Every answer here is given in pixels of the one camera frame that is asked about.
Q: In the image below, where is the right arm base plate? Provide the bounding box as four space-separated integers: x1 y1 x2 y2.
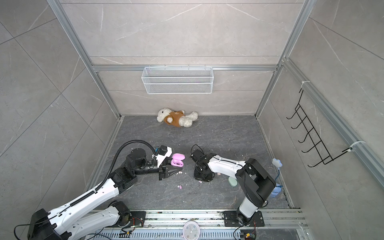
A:
222 211 265 227

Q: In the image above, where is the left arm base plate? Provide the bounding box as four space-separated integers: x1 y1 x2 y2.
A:
118 211 147 228

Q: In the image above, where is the white round clock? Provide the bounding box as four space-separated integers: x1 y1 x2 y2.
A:
182 220 201 240

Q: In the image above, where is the mint green earbud case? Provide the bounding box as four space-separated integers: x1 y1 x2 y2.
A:
228 177 238 187

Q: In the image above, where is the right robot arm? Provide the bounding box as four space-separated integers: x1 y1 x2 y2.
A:
191 150 276 225

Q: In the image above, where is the purple earbud case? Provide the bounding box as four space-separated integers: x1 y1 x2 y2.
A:
171 153 186 168

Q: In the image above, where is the white teddy bear brown hoodie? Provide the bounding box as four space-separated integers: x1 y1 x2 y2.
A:
157 108 198 128

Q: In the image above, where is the white wire mesh basket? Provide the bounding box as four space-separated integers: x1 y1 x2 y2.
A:
142 67 214 95

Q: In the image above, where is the black wire hook rack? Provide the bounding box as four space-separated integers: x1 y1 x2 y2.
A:
286 89 353 168

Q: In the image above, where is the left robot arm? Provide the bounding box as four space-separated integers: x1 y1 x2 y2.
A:
27 140 185 240

